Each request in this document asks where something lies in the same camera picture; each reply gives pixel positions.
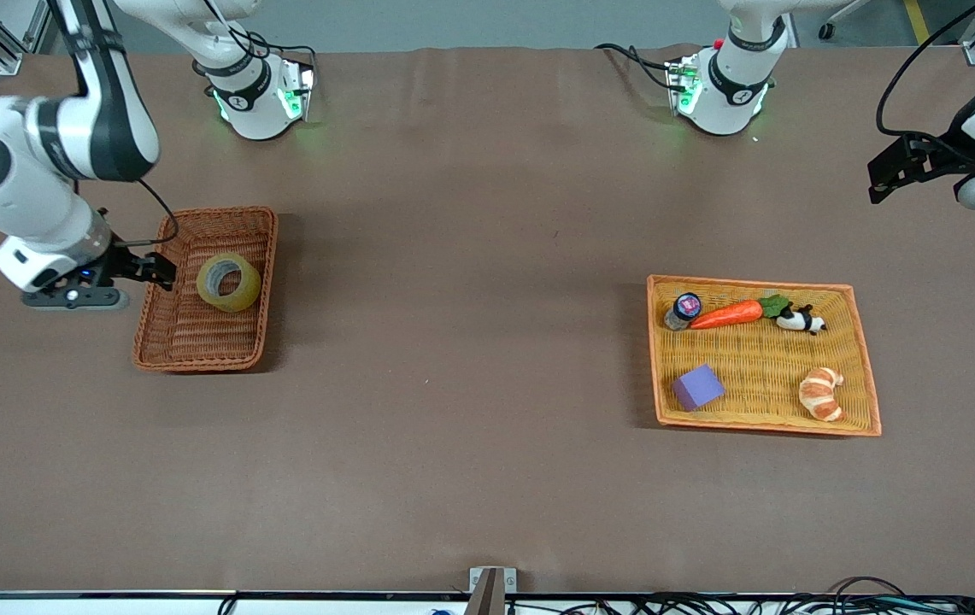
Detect yellowish clear tape roll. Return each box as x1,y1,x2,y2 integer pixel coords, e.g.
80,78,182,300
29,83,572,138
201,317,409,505
196,252,263,313

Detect brown wicker basket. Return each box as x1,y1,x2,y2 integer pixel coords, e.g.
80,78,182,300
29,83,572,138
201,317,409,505
132,206,279,374

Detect yellow wicker basket orange rim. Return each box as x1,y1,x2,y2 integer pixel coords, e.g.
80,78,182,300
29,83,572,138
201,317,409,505
646,273,883,437

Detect black chair caster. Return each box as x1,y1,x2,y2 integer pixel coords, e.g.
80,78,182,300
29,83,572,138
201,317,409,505
818,0,871,41

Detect toy panda figure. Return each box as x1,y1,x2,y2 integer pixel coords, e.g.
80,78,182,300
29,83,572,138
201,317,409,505
775,303,827,336

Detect toy orange carrot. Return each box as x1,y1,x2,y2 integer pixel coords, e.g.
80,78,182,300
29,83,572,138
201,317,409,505
690,294,792,331

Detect toy croissant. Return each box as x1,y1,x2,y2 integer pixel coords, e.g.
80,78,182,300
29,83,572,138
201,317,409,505
798,367,845,423

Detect small jar with printed lid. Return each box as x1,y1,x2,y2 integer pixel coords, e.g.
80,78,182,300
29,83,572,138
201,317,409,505
664,292,703,331

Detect purple block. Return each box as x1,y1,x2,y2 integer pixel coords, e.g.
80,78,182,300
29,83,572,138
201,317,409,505
672,364,726,413

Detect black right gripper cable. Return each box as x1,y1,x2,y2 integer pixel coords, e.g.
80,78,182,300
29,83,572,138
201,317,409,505
115,178,181,250

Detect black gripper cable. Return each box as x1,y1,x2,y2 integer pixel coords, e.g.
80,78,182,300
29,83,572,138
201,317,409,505
875,0,975,142
115,178,181,250

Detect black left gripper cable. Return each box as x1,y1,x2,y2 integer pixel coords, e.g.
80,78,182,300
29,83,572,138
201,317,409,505
875,0,975,142

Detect black right arm base cable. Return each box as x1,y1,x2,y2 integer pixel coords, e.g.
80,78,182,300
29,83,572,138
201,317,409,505
197,0,318,73

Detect black arm base cable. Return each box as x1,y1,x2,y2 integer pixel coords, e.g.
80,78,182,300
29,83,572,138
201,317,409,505
595,42,683,91
197,0,318,73

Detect black left arm base cable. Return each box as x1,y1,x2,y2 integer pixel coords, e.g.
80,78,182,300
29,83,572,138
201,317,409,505
595,42,683,91

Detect metal table edge bracket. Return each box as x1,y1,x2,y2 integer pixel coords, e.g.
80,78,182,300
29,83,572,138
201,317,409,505
463,566,518,615

